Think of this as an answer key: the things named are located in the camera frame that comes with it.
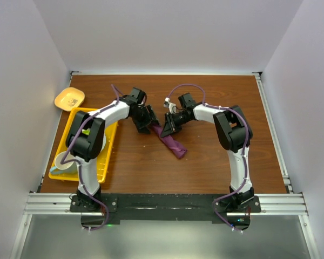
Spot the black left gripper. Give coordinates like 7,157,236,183
130,104,159,134

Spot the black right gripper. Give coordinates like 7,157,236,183
161,112,191,139

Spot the purple cloth napkin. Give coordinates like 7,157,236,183
151,124,187,159

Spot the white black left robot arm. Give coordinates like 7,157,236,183
60,86,158,212

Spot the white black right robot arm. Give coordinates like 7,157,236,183
161,93,254,212

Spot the yellow plastic tray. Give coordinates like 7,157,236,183
48,107,118,184

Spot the green white plate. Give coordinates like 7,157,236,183
78,128,106,153

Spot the yellow square bowl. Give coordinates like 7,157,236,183
54,87,85,112

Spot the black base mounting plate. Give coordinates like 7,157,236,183
70,193,261,230

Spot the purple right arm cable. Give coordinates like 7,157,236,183
167,83,253,233

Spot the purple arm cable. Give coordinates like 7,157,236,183
167,83,253,233
61,84,125,231

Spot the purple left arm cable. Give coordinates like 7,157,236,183
61,84,125,231

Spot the pale cup with blue handle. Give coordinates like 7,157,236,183
49,151,77,175

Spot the aluminium frame rail right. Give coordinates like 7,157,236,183
252,72,294,194

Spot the aluminium frame rail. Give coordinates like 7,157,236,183
252,72,294,194
23,193,308,216

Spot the aluminium frame rail front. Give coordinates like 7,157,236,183
23,193,308,216

